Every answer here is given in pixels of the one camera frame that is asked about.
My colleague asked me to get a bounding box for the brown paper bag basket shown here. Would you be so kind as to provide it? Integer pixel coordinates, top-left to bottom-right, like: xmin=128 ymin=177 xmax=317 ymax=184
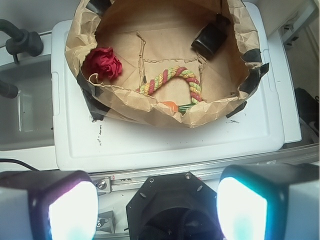
xmin=65 ymin=0 xmax=269 ymax=128

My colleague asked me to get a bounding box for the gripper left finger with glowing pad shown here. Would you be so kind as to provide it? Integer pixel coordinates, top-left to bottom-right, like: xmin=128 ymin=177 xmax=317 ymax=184
xmin=0 ymin=170 xmax=99 ymax=240

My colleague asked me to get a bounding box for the multicolour twisted rope toy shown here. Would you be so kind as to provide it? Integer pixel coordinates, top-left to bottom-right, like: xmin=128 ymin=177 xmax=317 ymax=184
xmin=136 ymin=66 xmax=203 ymax=105

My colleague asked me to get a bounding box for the aluminium extrusion rail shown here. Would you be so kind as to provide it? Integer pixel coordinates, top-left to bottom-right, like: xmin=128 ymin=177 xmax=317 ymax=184
xmin=90 ymin=143 xmax=320 ymax=195

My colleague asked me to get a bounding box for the white plastic bin lid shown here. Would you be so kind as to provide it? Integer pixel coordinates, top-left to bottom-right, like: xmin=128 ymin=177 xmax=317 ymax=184
xmin=51 ymin=1 xmax=286 ymax=174

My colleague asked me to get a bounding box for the metal corner bracket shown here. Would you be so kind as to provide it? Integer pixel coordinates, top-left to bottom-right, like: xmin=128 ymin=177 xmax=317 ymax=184
xmin=96 ymin=210 xmax=116 ymax=234

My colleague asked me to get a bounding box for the black box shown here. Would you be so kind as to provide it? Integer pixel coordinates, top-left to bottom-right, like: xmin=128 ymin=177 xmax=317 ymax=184
xmin=191 ymin=13 xmax=231 ymax=60

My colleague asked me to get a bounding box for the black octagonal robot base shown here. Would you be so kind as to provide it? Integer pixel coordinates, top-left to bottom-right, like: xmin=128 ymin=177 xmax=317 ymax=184
xmin=126 ymin=172 xmax=224 ymax=240

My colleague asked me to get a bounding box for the red crumpled paper flower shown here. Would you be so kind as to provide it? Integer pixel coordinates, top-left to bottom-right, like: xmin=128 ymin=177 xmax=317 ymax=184
xmin=82 ymin=47 xmax=123 ymax=83

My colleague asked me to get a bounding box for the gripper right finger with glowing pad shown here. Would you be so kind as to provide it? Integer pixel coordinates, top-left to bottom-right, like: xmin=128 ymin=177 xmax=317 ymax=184
xmin=216 ymin=163 xmax=320 ymax=240

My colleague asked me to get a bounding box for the orange plastic carrot toy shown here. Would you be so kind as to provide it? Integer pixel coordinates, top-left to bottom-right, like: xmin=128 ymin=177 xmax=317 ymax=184
xmin=161 ymin=101 xmax=194 ymax=114

